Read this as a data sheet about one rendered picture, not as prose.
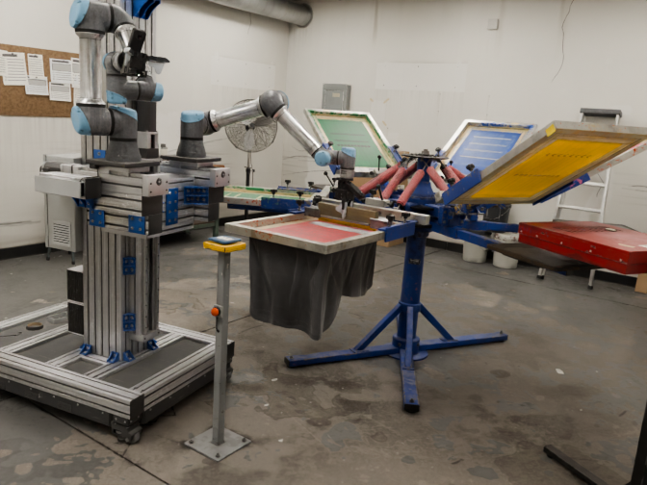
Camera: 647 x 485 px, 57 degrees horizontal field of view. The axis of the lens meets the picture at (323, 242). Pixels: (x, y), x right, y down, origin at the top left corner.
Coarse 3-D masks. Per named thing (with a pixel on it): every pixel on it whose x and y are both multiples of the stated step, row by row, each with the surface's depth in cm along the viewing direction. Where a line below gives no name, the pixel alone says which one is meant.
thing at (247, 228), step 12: (276, 216) 305; (288, 216) 309; (300, 216) 318; (228, 228) 276; (240, 228) 271; (252, 228) 269; (264, 240) 264; (276, 240) 260; (288, 240) 256; (300, 240) 252; (348, 240) 258; (360, 240) 266; (372, 240) 274; (324, 252) 245
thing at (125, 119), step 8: (112, 112) 251; (120, 112) 252; (128, 112) 253; (136, 112) 258; (112, 120) 250; (120, 120) 252; (128, 120) 254; (136, 120) 258; (112, 128) 251; (120, 128) 253; (128, 128) 255; (136, 128) 259; (112, 136) 255; (120, 136) 254; (128, 136) 256; (136, 136) 259
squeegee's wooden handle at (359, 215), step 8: (320, 208) 315; (328, 208) 312; (352, 208) 304; (320, 216) 316; (328, 216) 313; (336, 216) 310; (352, 216) 304; (360, 216) 301; (368, 216) 299; (376, 216) 297
